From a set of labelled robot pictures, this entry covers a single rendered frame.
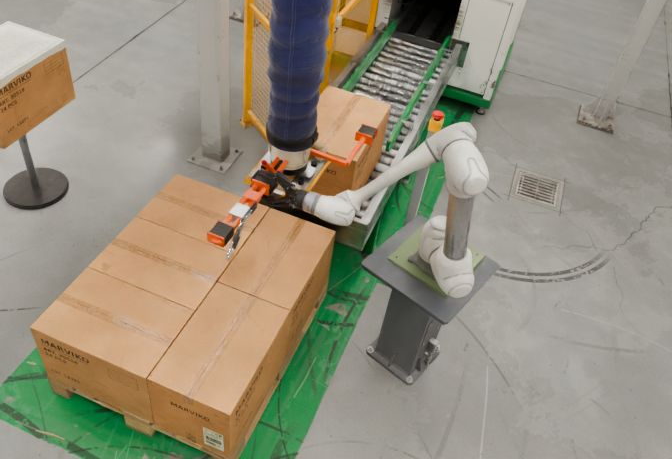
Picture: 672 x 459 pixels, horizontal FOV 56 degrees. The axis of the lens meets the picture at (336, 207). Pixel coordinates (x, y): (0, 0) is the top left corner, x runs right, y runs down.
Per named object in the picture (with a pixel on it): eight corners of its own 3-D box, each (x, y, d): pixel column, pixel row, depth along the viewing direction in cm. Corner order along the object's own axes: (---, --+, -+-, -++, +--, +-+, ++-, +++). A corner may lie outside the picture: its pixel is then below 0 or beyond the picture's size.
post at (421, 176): (400, 236, 422) (432, 114, 354) (410, 240, 421) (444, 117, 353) (397, 243, 417) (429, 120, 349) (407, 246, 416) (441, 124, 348)
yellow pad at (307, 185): (312, 155, 304) (313, 147, 301) (331, 162, 302) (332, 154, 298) (280, 197, 280) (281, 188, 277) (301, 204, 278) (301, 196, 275)
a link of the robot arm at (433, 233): (445, 238, 305) (453, 206, 290) (458, 266, 293) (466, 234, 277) (413, 242, 302) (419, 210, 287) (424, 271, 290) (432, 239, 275)
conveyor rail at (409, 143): (451, 63, 519) (456, 43, 506) (456, 65, 518) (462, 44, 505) (355, 244, 356) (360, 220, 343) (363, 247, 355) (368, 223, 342)
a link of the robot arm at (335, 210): (311, 218, 255) (319, 215, 268) (346, 231, 252) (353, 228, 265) (319, 193, 254) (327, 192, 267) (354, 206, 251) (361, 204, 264)
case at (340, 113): (321, 138, 401) (328, 84, 374) (380, 157, 393) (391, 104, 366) (281, 194, 358) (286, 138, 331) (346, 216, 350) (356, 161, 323)
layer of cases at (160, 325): (180, 222, 389) (176, 173, 362) (328, 278, 369) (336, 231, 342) (47, 376, 304) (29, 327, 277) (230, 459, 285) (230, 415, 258)
